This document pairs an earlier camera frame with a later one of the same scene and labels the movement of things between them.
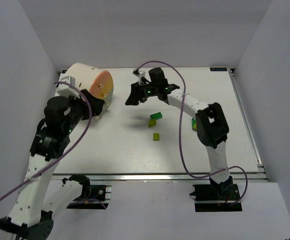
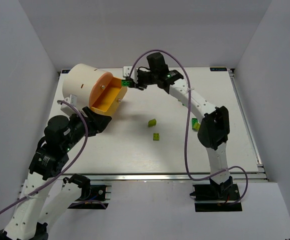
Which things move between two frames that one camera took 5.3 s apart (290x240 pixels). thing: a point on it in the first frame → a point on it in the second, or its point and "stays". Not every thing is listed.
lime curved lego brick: x=152 y=123 stays
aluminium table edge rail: x=162 y=177 stays
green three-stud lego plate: x=156 y=116 → x=125 y=83
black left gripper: x=92 y=102 → x=98 y=118
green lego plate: x=193 y=121 stays
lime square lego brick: x=156 y=136 stays
